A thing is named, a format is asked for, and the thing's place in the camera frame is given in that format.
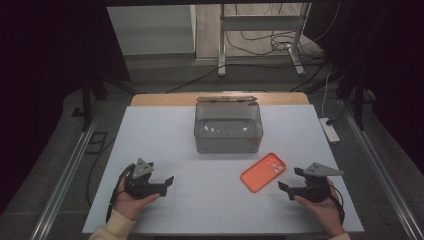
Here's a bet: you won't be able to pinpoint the white wall panel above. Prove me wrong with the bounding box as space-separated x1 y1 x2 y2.
107 4 197 56

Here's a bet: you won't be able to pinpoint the person's left hand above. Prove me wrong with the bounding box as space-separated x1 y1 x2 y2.
113 174 161 222

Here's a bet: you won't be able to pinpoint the black stand legs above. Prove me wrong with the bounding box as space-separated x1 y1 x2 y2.
336 76 371 131
71 71 136 133

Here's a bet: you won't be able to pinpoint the aluminium floor rail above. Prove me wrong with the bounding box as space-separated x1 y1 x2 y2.
29 113 101 240
339 99 424 240

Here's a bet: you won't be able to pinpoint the white power strip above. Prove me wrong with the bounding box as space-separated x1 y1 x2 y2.
319 117 341 145

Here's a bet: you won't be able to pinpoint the wooden table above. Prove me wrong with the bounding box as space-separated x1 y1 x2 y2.
130 92 310 108

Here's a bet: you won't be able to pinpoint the grey metal stand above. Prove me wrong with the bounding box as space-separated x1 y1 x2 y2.
217 2 313 78

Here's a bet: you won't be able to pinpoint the hand-held gripper black cable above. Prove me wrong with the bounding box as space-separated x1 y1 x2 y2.
105 164 133 224
328 184 346 224

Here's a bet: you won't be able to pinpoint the clear box lid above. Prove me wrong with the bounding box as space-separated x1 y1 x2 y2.
196 95 258 104

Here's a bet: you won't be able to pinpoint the tangle of black floor cables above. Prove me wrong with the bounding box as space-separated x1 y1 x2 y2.
224 3 326 64

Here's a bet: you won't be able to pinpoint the person's right hand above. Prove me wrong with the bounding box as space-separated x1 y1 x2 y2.
293 178 346 238

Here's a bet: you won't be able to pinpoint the left hand-held gripper black cable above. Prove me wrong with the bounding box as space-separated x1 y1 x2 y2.
105 164 133 224

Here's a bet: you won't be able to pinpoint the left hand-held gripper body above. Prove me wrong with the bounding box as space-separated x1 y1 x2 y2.
124 157 168 200

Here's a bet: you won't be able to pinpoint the white power cable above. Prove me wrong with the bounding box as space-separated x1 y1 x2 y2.
321 71 332 118

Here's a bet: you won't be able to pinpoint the orange phone case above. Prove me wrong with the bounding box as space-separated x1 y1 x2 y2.
239 152 287 194

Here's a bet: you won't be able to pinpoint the thin black floor cable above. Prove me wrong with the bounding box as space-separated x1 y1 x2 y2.
85 138 116 208

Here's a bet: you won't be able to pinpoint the right hand-held gripper black cable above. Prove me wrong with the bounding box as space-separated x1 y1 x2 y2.
328 184 346 224

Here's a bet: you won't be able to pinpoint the grey transparent storage box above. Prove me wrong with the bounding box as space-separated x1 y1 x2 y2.
193 100 264 154

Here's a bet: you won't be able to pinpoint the long black floor cable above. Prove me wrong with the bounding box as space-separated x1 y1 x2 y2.
164 63 328 94

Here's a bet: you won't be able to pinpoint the black curtain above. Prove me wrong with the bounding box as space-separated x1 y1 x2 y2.
0 0 131 214
304 0 424 168

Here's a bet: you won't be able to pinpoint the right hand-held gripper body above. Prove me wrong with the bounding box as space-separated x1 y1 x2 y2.
293 162 344 204

